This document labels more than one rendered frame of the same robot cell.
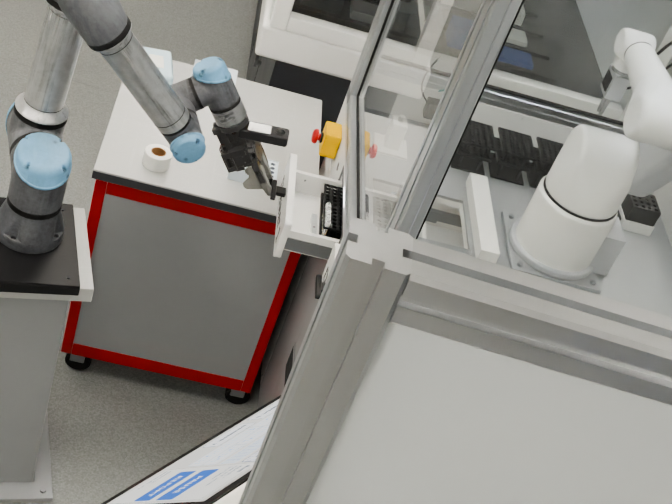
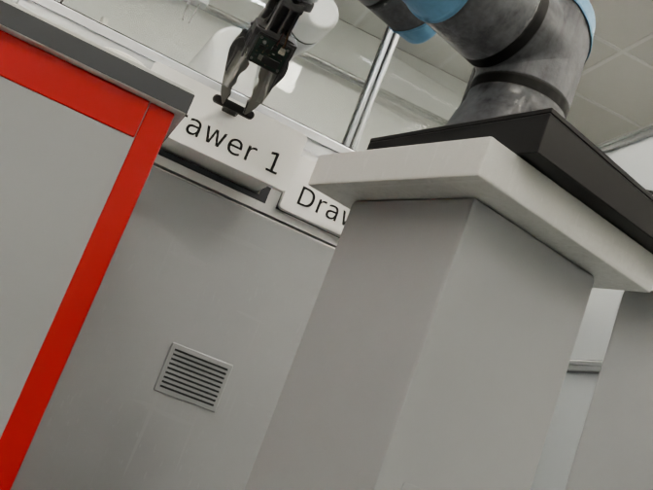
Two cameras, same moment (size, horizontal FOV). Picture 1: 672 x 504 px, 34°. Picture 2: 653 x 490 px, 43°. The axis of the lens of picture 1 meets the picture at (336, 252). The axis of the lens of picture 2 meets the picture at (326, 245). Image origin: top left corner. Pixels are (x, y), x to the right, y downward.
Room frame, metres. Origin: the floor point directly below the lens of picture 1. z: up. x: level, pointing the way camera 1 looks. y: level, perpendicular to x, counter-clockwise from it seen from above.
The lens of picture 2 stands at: (2.03, 1.52, 0.47)
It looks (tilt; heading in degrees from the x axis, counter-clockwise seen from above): 12 degrees up; 265
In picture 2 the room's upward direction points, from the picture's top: 21 degrees clockwise
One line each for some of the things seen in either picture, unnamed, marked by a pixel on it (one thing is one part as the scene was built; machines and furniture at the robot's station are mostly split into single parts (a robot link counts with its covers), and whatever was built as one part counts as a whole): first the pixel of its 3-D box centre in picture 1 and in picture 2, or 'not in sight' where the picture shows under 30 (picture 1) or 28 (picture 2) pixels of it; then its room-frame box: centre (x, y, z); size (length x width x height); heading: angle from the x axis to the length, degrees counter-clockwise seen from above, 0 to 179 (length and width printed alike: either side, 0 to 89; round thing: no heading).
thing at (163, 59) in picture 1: (155, 67); not in sight; (2.68, 0.67, 0.78); 0.15 x 0.10 x 0.04; 23
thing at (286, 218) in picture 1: (285, 203); (221, 128); (2.16, 0.16, 0.87); 0.29 x 0.02 x 0.11; 13
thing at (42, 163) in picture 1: (40, 171); (532, 47); (1.82, 0.65, 0.96); 0.13 x 0.12 x 0.14; 30
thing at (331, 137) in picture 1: (329, 139); not in sight; (2.51, 0.13, 0.88); 0.07 x 0.05 x 0.07; 13
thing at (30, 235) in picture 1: (31, 213); (505, 136); (1.82, 0.65, 0.85); 0.15 x 0.15 x 0.10
